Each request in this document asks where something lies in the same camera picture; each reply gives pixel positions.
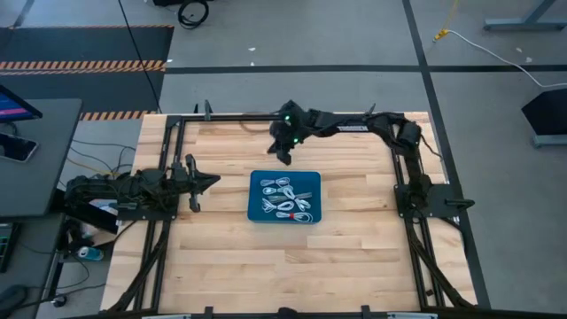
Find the black stand base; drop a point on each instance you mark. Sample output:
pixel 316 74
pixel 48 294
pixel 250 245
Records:
pixel 547 115

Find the black computer mouse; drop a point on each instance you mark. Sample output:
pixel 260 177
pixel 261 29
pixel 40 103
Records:
pixel 11 299

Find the lit desk monitor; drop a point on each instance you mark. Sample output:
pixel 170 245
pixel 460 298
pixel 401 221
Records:
pixel 15 106

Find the black aluminium table frame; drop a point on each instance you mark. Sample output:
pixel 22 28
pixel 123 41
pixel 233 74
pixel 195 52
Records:
pixel 230 118

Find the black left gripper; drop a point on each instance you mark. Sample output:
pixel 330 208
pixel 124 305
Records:
pixel 193 199

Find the black smartphone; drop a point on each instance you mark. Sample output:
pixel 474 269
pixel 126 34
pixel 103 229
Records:
pixel 15 147

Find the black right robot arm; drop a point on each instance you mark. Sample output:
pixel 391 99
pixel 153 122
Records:
pixel 354 127

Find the grey table leg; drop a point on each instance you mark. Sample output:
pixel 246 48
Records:
pixel 522 23

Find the black hazard-striped floor mat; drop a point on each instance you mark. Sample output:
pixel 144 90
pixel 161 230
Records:
pixel 88 44

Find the black table-level camera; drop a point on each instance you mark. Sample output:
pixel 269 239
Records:
pixel 288 313

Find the black keyboard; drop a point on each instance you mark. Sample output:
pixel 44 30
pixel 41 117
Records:
pixel 6 248

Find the grey desk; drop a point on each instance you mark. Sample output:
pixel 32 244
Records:
pixel 35 177

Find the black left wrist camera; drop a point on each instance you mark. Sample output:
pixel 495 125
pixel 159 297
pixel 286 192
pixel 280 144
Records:
pixel 180 181

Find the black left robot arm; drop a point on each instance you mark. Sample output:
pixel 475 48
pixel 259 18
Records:
pixel 142 186

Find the teal small device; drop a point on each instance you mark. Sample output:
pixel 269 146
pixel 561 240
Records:
pixel 90 253

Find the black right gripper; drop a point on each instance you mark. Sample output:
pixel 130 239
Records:
pixel 288 128

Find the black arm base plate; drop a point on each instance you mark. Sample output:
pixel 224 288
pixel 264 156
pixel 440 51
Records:
pixel 436 201
pixel 146 215

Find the blue plastic tray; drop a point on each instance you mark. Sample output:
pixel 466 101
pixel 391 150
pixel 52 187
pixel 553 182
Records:
pixel 310 181

